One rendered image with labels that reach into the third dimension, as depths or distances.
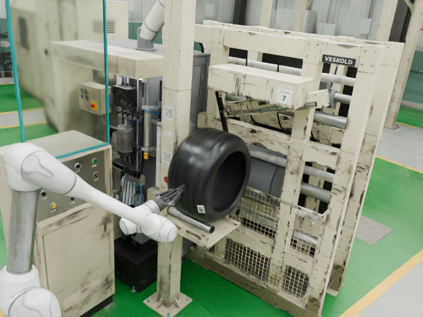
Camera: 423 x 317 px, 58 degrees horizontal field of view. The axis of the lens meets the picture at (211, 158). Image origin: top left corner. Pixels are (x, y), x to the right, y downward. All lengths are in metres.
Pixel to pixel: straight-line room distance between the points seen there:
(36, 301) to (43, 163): 0.56
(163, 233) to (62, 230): 0.90
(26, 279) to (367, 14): 11.02
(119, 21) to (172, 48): 3.32
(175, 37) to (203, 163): 0.72
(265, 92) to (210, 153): 0.47
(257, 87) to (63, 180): 1.23
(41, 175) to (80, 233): 1.15
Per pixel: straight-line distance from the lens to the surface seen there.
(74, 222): 2.53
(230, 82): 2.36
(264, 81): 2.23
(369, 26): 11.77
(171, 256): 2.79
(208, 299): 3.19
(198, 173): 2.08
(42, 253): 2.50
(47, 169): 1.50
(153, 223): 1.75
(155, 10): 2.74
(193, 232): 2.37
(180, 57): 2.25
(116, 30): 5.54
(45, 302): 1.73
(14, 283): 1.85
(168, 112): 2.35
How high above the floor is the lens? 2.16
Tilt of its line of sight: 22 degrees down
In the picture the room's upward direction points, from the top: 5 degrees clockwise
